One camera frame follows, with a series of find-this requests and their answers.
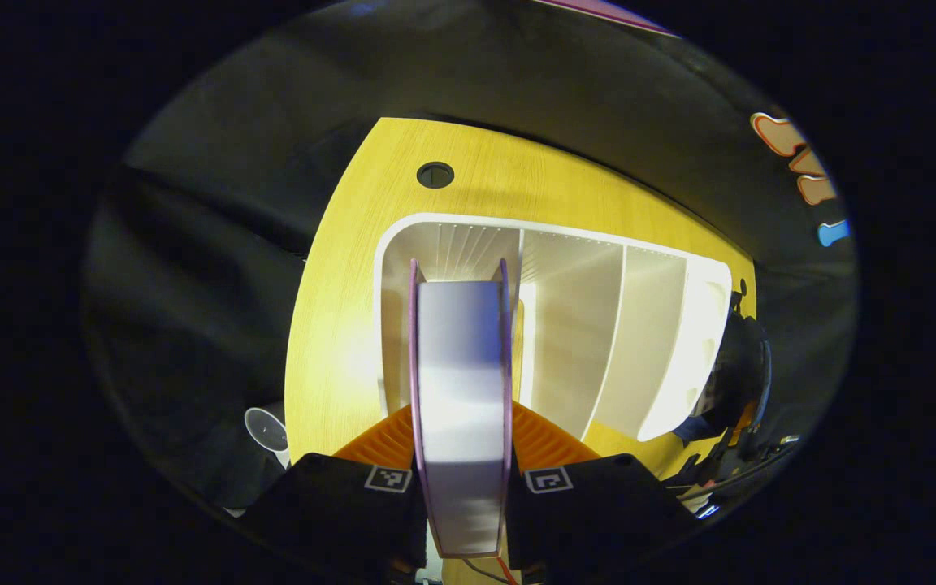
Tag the black backdrop cloth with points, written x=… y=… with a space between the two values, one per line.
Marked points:
x=216 y=268

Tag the white bookshelf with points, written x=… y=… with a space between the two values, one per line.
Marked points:
x=574 y=325

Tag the blue schoolbag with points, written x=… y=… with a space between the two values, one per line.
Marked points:
x=740 y=366

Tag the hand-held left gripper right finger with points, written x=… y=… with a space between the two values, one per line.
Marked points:
x=598 y=512

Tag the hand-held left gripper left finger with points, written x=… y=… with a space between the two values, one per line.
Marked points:
x=330 y=504

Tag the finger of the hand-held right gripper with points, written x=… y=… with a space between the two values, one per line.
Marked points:
x=744 y=418

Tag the clear plastic cup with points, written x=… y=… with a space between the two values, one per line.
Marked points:
x=267 y=431

